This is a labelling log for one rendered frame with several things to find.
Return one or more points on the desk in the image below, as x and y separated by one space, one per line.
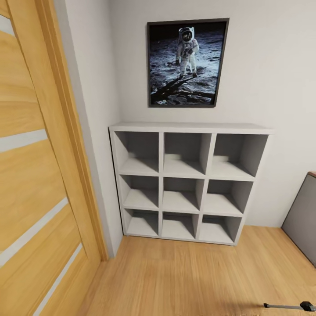
300 224

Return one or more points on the painting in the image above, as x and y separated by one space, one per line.
185 61

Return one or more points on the door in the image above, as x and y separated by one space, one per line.
51 237

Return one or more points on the bookcase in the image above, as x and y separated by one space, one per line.
234 206

